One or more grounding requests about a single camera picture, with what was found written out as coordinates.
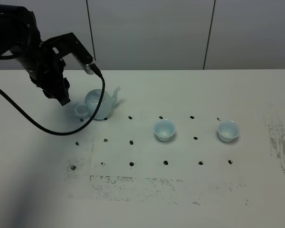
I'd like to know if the left light blue teacup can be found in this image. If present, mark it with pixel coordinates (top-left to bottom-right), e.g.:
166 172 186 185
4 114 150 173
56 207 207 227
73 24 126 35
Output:
154 119 176 142

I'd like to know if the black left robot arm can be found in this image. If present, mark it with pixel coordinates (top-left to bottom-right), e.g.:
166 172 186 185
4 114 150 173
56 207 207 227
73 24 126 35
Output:
0 4 70 105

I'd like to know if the light blue teacup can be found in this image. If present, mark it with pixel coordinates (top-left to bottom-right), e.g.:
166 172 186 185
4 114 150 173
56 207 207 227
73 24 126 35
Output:
217 120 240 143
154 119 176 142

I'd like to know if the right light blue teacup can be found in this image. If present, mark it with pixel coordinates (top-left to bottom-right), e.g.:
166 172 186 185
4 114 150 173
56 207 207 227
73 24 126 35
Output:
217 120 240 143

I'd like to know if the light blue porcelain teapot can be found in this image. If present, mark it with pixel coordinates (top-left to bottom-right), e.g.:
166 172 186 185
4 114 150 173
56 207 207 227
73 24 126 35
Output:
74 87 121 120

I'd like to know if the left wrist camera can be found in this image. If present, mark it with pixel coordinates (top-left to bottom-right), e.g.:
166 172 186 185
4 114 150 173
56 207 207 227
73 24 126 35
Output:
42 33 95 75

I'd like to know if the black left camera cable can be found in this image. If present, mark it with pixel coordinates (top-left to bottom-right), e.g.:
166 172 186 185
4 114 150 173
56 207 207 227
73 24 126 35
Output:
0 64 106 136

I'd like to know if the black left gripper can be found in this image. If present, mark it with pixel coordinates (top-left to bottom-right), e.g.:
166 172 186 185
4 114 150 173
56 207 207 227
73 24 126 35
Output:
32 44 70 106

